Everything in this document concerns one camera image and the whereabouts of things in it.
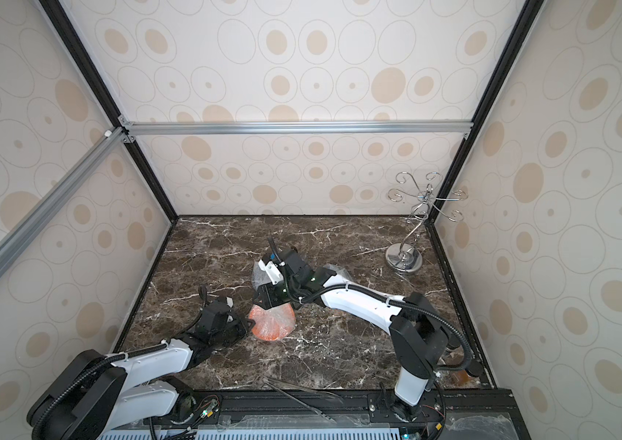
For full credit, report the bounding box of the amber jar black lid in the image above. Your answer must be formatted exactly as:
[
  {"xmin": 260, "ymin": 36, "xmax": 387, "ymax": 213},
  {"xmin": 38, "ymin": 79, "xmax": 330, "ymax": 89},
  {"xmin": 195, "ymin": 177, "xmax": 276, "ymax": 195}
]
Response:
[{"xmin": 441, "ymin": 370, "xmax": 473, "ymax": 389}]

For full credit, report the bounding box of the chrome mug tree stand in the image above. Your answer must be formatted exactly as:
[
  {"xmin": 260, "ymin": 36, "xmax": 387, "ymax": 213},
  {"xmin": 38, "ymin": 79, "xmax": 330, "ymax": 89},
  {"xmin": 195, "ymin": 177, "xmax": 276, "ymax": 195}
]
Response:
[{"xmin": 385, "ymin": 172, "xmax": 468, "ymax": 274}]

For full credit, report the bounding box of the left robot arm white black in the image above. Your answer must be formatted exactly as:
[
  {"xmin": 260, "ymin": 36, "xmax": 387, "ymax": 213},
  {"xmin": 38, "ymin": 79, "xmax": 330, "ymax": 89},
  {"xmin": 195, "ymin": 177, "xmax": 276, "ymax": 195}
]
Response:
[{"xmin": 26, "ymin": 297, "xmax": 255, "ymax": 439}]

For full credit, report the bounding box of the bubble wrapped plate right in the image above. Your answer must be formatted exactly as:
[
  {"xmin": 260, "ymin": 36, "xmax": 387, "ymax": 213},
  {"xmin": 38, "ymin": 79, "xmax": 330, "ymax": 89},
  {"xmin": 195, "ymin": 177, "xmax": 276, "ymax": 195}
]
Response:
[{"xmin": 325, "ymin": 264, "xmax": 354, "ymax": 282}]

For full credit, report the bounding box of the diagonal aluminium rail left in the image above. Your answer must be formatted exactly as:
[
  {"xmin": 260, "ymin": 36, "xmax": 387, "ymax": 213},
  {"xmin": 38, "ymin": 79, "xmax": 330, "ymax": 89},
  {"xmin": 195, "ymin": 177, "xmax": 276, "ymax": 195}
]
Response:
[{"xmin": 0, "ymin": 126, "xmax": 126, "ymax": 278}]

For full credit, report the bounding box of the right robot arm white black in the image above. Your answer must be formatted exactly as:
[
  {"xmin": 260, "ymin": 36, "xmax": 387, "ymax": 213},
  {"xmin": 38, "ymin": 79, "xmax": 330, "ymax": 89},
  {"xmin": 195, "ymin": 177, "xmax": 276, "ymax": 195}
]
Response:
[{"xmin": 252, "ymin": 249, "xmax": 474, "ymax": 408}]

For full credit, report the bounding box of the bubble wrap around orange plate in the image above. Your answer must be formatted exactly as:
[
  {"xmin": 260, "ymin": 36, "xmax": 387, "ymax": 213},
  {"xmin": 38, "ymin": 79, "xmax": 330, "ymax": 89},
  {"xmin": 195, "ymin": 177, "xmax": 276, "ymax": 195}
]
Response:
[{"xmin": 247, "ymin": 301, "xmax": 298, "ymax": 343}]

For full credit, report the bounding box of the bubble wrapped plate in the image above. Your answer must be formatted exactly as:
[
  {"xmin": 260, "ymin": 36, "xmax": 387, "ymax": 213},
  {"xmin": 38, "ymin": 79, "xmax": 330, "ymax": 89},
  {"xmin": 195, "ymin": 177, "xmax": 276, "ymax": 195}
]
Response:
[
  {"xmin": 252, "ymin": 260, "xmax": 272, "ymax": 291},
  {"xmin": 325, "ymin": 264, "xmax": 354, "ymax": 282}
]

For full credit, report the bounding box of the bubble wrapped plate left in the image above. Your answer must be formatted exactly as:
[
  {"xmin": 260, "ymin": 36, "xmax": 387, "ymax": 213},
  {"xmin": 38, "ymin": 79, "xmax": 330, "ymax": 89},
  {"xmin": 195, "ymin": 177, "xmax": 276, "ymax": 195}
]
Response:
[{"xmin": 252, "ymin": 260, "xmax": 272, "ymax": 291}]

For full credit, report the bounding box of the horizontal aluminium rail back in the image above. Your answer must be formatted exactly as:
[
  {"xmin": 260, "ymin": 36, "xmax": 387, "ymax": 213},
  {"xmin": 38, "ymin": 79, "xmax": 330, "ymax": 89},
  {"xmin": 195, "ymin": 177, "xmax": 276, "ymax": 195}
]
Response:
[{"xmin": 125, "ymin": 120, "xmax": 473, "ymax": 136}]

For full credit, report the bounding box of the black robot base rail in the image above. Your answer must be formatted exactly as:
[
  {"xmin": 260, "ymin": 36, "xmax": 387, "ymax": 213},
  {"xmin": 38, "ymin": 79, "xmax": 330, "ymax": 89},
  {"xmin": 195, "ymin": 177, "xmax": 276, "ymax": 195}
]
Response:
[{"xmin": 56, "ymin": 387, "xmax": 532, "ymax": 440}]

